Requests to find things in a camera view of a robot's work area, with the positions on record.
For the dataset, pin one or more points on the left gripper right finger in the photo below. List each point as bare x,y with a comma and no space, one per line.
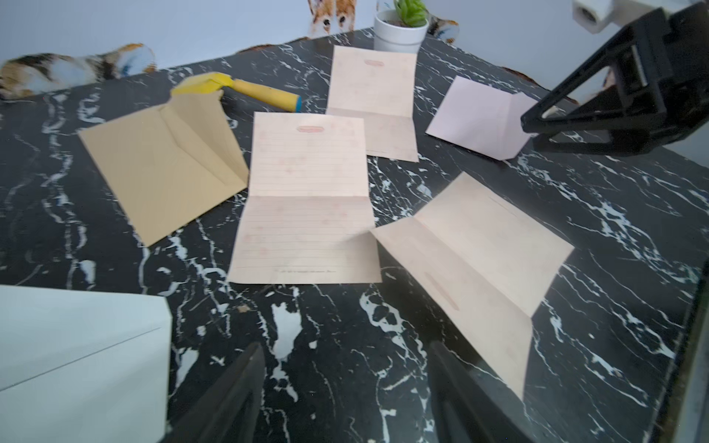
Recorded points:
463,412

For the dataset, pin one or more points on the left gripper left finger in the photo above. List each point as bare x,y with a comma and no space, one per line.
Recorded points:
229,410

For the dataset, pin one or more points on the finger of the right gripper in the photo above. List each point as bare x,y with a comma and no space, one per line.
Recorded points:
627,118

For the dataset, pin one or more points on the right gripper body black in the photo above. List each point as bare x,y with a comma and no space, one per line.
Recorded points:
672,45

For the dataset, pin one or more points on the pink envelope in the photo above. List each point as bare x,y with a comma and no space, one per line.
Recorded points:
482,119

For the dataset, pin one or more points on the white cream envelope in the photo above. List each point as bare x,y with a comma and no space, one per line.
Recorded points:
83,366

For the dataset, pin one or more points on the cream letter paper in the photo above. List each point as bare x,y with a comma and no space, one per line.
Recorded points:
377,87
308,218

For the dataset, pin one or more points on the brown kraft envelope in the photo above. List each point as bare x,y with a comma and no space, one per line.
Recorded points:
170,163

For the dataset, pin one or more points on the small plant in white pot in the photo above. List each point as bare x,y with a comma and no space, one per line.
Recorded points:
402,29

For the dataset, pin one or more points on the yellow toy shovel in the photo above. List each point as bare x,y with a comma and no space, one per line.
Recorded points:
213,82

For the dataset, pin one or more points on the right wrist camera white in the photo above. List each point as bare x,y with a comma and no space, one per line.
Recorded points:
596,15

